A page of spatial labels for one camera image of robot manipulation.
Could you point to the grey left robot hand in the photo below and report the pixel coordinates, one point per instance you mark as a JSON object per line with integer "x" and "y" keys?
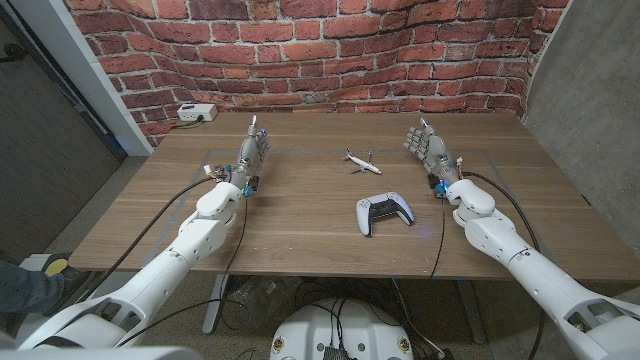
{"x": 250, "y": 155}

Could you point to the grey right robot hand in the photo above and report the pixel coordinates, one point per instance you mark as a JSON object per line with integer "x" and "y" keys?
{"x": 434, "y": 150}

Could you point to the white game controller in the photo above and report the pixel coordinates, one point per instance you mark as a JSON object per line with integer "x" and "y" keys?
{"x": 367, "y": 212}

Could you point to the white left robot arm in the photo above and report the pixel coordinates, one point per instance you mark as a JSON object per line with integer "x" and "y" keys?
{"x": 200, "y": 240}

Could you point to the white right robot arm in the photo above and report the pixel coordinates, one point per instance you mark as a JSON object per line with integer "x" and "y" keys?
{"x": 500, "y": 235}

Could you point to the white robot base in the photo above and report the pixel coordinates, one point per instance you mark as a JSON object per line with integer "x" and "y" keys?
{"x": 345, "y": 325}

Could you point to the white robot shoulder cover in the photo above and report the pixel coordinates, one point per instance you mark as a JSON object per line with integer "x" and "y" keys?
{"x": 100, "y": 355}

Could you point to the white toy airplane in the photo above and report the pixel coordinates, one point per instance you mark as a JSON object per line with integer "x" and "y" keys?
{"x": 362, "y": 162}

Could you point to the white power outlet box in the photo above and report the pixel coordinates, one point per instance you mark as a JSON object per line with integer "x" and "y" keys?
{"x": 197, "y": 111}

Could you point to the red brick printed backdrop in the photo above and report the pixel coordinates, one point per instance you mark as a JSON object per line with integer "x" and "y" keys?
{"x": 325, "y": 50}

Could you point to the clear plastic bag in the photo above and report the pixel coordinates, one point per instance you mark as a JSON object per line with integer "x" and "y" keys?
{"x": 265, "y": 300}

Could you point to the white table leg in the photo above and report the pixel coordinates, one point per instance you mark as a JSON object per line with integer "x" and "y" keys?
{"x": 215, "y": 310}

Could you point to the grey table leg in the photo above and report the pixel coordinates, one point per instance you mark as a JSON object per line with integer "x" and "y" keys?
{"x": 472, "y": 315}

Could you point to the dark grey door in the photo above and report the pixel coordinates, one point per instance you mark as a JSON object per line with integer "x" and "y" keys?
{"x": 40, "y": 150}

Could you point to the yellow black foot pedal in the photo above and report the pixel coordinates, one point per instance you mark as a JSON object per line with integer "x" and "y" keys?
{"x": 56, "y": 266}

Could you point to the white floor platform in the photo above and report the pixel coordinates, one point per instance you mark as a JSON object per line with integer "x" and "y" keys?
{"x": 30, "y": 260}

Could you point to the white door frame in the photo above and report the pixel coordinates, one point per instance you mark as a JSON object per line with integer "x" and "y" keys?
{"x": 75, "y": 60}

